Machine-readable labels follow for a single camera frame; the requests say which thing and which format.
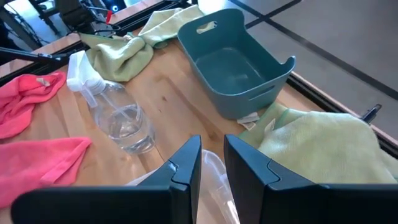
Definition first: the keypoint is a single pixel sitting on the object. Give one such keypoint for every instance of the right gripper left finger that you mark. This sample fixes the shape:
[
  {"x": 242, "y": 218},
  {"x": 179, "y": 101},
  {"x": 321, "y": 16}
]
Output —
[{"x": 155, "y": 202}]

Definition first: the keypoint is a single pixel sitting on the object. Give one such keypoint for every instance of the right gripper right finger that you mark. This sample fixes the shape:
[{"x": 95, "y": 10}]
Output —
[{"x": 280, "y": 199}]

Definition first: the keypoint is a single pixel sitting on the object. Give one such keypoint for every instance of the green microfiber towel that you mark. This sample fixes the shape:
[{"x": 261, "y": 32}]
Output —
[
  {"x": 326, "y": 149},
  {"x": 118, "y": 59},
  {"x": 168, "y": 25}
]

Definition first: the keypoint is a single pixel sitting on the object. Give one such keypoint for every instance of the pink microfiber towel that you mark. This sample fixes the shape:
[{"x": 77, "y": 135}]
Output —
[
  {"x": 34, "y": 168},
  {"x": 21, "y": 102}
]

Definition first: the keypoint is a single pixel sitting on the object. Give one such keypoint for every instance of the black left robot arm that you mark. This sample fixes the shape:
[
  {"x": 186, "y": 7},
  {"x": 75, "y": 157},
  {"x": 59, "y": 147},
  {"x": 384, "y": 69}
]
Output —
[{"x": 74, "y": 12}]

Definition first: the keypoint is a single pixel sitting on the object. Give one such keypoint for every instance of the clear plastic bin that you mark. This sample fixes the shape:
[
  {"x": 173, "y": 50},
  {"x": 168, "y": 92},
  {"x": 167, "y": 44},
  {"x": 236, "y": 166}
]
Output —
[{"x": 214, "y": 186}]

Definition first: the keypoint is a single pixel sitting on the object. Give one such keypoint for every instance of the small red tag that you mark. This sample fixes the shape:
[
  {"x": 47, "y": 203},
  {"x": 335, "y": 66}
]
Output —
[{"x": 109, "y": 17}]

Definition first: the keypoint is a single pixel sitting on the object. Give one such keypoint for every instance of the black frame clamp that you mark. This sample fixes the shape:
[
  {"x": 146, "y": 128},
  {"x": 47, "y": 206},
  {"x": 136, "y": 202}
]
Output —
[{"x": 371, "y": 113}]

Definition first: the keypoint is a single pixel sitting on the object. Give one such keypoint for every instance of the black diagonal frame strut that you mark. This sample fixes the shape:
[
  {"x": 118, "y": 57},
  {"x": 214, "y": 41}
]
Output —
[{"x": 31, "y": 55}]

